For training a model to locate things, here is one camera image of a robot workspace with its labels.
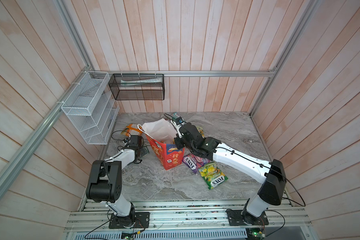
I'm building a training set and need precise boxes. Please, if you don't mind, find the red paper bag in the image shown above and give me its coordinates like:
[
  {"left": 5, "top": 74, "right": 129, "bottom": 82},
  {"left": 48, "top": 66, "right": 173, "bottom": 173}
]
[{"left": 138, "top": 119, "right": 185, "bottom": 170}]

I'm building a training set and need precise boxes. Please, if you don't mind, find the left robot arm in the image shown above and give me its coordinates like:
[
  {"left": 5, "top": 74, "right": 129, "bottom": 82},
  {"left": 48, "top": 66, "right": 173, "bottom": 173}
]
[{"left": 86, "top": 135, "right": 144, "bottom": 228}]

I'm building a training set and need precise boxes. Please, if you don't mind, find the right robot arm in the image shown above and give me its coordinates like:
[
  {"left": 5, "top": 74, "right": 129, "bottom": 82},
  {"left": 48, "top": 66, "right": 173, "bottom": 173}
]
[{"left": 171, "top": 120, "right": 287, "bottom": 218}]

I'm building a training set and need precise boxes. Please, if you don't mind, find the purple berry candy bag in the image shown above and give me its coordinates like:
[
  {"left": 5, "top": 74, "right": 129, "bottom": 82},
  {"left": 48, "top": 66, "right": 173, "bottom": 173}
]
[{"left": 182, "top": 154, "right": 211, "bottom": 174}]

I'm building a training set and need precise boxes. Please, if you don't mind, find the green spring tea candy bag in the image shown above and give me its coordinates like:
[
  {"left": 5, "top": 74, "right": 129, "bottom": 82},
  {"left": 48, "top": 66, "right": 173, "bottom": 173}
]
[{"left": 196, "top": 126, "right": 205, "bottom": 138}]

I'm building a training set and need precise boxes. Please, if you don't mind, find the teal mint candy bag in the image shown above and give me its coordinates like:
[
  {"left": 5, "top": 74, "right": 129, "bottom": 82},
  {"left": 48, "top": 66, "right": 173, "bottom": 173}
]
[{"left": 172, "top": 113, "right": 182, "bottom": 120}]

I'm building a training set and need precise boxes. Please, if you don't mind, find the green lemon candy bag front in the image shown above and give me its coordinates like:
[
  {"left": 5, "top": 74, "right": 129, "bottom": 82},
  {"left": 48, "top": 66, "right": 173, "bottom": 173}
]
[{"left": 198, "top": 162, "right": 229, "bottom": 190}]

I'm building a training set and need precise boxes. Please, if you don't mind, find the orange candy bag back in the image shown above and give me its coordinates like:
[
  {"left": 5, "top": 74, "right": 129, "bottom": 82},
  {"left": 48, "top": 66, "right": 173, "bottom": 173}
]
[{"left": 120, "top": 123, "right": 143, "bottom": 138}]

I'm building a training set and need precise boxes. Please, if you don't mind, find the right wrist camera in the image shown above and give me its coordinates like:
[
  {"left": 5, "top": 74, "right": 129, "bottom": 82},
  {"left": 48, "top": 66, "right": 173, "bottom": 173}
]
[{"left": 172, "top": 116, "right": 187, "bottom": 128}]

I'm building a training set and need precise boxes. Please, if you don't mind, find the aluminium frame rail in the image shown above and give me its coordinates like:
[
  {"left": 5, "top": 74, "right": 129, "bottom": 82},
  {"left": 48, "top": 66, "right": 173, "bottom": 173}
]
[{"left": 104, "top": 70, "right": 275, "bottom": 78}]

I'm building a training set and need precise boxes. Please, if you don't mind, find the black mesh wall basket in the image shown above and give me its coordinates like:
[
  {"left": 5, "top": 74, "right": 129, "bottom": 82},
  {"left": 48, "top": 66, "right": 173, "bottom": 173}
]
[{"left": 108, "top": 73, "right": 166, "bottom": 101}]

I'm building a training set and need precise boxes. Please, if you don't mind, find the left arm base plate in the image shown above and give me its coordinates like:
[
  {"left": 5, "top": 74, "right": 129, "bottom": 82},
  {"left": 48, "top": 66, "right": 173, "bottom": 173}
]
[{"left": 109, "top": 212, "right": 150, "bottom": 229}]

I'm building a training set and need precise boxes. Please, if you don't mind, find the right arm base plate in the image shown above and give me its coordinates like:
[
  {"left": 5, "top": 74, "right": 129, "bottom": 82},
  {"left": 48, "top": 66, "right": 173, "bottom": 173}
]
[{"left": 226, "top": 209, "right": 269, "bottom": 226}]

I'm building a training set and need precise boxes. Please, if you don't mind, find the white wire mesh shelf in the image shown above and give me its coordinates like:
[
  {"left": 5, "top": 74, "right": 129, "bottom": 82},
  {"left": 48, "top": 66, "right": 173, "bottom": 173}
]
[{"left": 61, "top": 71, "right": 120, "bottom": 145}]

